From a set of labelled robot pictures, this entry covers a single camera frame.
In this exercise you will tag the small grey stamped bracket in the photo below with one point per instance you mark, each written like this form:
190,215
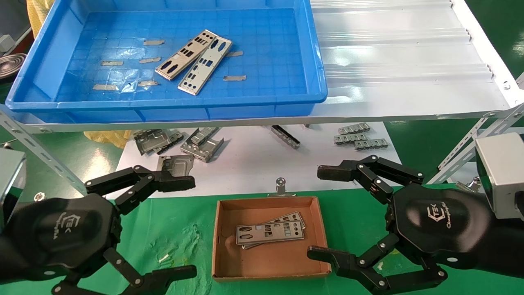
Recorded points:
176,139

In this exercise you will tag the small white scrap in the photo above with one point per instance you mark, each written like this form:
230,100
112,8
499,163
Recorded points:
380,265
164,258

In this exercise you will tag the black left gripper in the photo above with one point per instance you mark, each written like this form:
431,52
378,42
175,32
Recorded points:
65,235

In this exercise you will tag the silver IO shield plate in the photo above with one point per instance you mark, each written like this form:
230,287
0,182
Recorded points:
204,67
270,233
292,216

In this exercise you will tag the green table cloth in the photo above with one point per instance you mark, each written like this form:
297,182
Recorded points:
176,233

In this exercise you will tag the small grey comb-shaped part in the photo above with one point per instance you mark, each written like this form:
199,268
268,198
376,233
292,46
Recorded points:
354,128
350,139
371,144

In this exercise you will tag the brown cardboard box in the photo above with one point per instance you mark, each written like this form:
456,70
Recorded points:
270,262

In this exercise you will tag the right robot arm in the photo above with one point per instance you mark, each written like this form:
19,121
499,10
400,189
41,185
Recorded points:
507,246

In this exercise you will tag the large grey stamped bracket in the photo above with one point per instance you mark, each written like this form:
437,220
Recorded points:
149,141

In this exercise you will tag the round spiral metal coil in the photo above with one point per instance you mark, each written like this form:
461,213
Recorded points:
12,65

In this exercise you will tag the narrow grey metal strip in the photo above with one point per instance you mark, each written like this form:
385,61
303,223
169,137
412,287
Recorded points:
285,137

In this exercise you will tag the small grey box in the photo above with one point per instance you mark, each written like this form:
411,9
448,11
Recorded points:
6,43

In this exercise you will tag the gold-tinted IO shield plate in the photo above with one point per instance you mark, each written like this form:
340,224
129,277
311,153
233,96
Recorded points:
180,57

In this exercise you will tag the yellow mesh bag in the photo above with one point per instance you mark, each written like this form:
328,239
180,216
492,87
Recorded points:
39,16

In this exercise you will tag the blue plastic tray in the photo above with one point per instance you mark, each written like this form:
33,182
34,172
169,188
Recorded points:
266,41

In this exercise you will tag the grey folded metal plate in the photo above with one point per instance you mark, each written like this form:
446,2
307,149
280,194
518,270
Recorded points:
204,152

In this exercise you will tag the white flat shelf board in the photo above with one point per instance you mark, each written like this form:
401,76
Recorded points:
254,168

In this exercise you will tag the flat grey rectangular frame plate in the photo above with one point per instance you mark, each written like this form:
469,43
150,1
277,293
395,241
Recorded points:
176,164

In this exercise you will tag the white ribbed shelf board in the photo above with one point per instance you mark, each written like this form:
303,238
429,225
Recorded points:
409,61

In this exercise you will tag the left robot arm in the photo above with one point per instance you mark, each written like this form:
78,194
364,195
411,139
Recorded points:
6,258

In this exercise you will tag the perforated steel rack post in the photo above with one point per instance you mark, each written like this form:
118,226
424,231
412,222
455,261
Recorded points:
41,153

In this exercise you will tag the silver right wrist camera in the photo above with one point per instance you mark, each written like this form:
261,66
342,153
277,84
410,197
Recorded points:
499,172

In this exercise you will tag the grey tape strip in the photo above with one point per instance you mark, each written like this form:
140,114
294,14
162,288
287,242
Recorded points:
154,42
234,78
147,83
235,53

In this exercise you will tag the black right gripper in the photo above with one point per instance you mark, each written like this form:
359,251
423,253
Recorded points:
438,225

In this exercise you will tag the perforated steel rack brace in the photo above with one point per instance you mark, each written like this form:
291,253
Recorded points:
452,152

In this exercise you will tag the small grey slotted part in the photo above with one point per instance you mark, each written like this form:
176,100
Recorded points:
204,134

